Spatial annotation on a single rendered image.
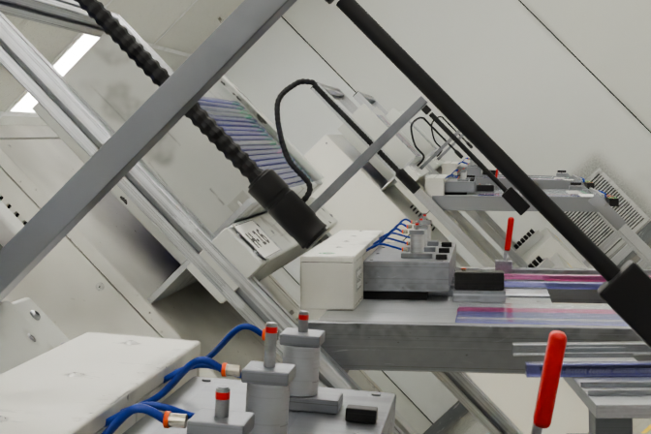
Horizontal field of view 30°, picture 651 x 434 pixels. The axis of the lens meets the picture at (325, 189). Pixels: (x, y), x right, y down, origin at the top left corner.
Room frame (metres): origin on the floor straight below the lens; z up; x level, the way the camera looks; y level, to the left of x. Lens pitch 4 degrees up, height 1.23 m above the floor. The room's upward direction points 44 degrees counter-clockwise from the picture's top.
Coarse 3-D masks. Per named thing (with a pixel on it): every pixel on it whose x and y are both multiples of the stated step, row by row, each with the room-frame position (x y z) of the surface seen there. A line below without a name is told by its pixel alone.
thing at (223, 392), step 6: (216, 390) 0.51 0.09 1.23; (222, 390) 0.50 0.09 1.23; (228, 390) 0.51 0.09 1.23; (216, 396) 0.51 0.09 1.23; (222, 396) 0.50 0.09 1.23; (228, 396) 0.51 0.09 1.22; (216, 402) 0.51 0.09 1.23; (222, 402) 0.50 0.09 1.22; (228, 402) 0.51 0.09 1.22; (216, 408) 0.51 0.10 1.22; (222, 408) 0.50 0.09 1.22; (228, 408) 0.51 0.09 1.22; (216, 414) 0.51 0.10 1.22; (222, 414) 0.51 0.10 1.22; (228, 414) 0.51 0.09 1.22
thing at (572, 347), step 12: (516, 348) 1.13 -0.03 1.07; (528, 348) 1.13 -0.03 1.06; (540, 348) 1.13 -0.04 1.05; (576, 348) 1.13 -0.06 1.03; (588, 348) 1.13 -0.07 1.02; (600, 348) 1.13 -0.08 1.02; (612, 348) 1.13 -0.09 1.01; (624, 348) 1.13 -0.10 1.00; (636, 348) 1.13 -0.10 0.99; (648, 348) 1.13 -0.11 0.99
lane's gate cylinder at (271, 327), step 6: (270, 324) 0.61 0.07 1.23; (276, 324) 0.62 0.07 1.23; (270, 330) 0.61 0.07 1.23; (276, 330) 0.61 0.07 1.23; (270, 336) 0.61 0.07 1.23; (276, 336) 0.62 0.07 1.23; (264, 342) 0.62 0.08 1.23; (270, 342) 0.61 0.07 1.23; (276, 342) 0.62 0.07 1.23; (264, 348) 0.62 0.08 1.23; (270, 348) 0.61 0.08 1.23; (264, 354) 0.62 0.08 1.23; (270, 354) 0.61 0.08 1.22; (264, 360) 0.62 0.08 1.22; (270, 360) 0.61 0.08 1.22; (264, 366) 0.62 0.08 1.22; (270, 366) 0.61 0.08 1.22
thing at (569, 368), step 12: (528, 372) 0.99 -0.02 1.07; (540, 372) 0.99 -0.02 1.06; (564, 372) 0.99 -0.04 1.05; (576, 372) 0.99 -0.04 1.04; (588, 372) 0.99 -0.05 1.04; (600, 372) 0.99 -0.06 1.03; (612, 372) 0.99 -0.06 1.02; (624, 372) 0.99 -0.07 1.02; (636, 372) 0.99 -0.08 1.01; (648, 372) 0.99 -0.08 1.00
